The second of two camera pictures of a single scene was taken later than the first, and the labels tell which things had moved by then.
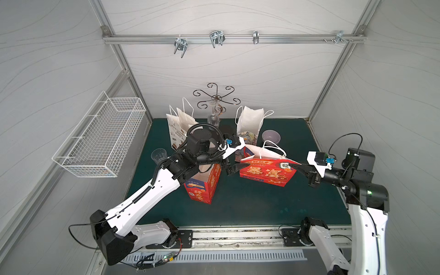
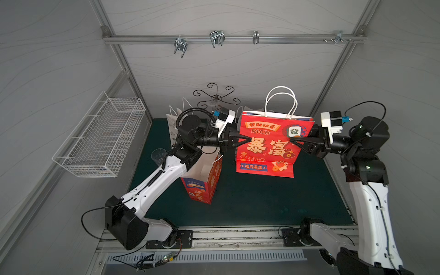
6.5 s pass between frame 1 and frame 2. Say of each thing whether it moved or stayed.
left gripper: moved
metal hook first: stayed
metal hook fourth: stayed
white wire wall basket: stayed
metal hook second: stayed
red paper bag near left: stayed
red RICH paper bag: moved
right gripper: moved
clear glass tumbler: stayed
